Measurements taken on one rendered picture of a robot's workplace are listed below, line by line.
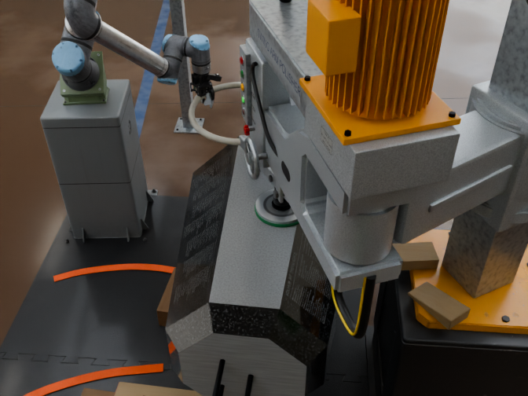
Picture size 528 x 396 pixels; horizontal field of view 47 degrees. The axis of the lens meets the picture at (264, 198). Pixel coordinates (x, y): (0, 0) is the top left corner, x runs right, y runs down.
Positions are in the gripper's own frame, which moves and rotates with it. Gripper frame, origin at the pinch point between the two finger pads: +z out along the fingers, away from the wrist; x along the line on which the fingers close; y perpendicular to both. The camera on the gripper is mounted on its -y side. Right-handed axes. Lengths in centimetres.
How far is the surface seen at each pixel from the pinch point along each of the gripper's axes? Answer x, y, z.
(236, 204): 63, 43, -2
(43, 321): -12, 111, 85
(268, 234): 85, 47, -3
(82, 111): -48, 43, 6
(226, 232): 73, 58, -3
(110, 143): -34, 39, 22
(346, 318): 136, 66, -17
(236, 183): 53, 33, -1
